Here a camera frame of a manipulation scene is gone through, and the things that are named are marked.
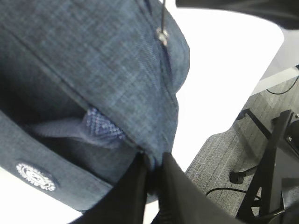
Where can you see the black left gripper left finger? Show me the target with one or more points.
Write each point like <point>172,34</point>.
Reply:
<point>125,203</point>

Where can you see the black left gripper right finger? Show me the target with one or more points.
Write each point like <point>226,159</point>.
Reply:
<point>181,202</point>

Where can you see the dark blue fabric lunch bag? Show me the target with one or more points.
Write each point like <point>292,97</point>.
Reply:
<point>85,85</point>

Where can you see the black office chair base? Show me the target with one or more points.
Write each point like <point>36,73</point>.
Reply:
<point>273,194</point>

